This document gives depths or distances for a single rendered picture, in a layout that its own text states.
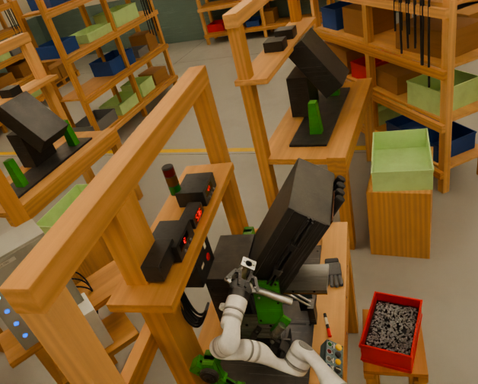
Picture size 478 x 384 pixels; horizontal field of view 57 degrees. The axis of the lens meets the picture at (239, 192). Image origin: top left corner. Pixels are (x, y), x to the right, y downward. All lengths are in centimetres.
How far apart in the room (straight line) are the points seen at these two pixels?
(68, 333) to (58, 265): 18
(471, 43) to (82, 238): 347
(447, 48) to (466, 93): 60
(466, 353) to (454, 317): 27
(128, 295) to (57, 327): 43
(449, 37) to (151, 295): 295
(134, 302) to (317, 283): 82
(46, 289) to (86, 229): 21
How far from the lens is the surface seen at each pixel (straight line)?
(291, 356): 165
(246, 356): 152
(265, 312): 192
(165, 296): 153
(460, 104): 423
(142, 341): 181
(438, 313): 336
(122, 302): 159
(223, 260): 203
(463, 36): 401
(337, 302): 221
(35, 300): 117
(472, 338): 326
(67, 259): 124
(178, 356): 189
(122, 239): 148
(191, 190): 186
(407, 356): 200
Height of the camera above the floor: 255
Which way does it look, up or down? 32 degrees down
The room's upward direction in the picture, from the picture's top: 15 degrees counter-clockwise
